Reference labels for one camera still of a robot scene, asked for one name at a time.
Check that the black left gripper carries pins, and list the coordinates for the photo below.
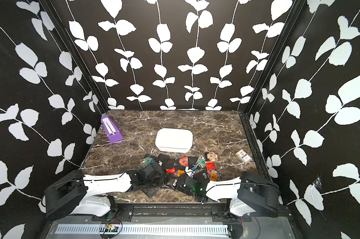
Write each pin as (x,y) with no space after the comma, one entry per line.
(162,180)

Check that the black tea bag barcode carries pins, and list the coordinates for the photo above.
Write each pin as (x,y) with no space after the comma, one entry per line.
(192,162)

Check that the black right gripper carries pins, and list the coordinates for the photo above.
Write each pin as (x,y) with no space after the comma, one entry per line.
(178,181)

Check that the purple metronome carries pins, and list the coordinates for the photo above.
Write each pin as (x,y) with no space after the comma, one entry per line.
(112,131)

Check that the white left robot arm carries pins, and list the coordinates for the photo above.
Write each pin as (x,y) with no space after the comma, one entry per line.
(78,193)

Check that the pink red tea bag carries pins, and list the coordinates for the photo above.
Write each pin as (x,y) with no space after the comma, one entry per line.
(183,161)

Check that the orange red foil tea bag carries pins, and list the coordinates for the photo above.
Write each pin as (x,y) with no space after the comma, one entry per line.
(171,170)

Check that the beige tea bag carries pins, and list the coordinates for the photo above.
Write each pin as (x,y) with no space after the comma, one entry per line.
(211,156)

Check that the teal tea bag left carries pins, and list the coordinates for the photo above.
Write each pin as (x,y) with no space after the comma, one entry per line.
(148,160)

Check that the green jasmine tea bag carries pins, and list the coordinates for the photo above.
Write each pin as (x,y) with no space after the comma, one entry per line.
(201,162)

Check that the white storage box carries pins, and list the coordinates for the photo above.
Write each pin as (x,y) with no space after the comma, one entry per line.
(174,140)

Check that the playing card box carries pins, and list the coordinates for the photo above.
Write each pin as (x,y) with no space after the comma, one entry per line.
(243,156)

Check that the orange label tea bag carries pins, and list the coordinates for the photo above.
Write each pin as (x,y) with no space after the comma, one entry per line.
(213,175)

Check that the shiny red tea bag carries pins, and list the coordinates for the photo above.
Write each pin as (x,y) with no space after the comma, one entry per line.
(210,165)

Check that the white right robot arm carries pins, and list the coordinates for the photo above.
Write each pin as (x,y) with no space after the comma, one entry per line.
(246,194)

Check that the white cable duct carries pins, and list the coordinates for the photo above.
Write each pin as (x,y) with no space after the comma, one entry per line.
(141,229)

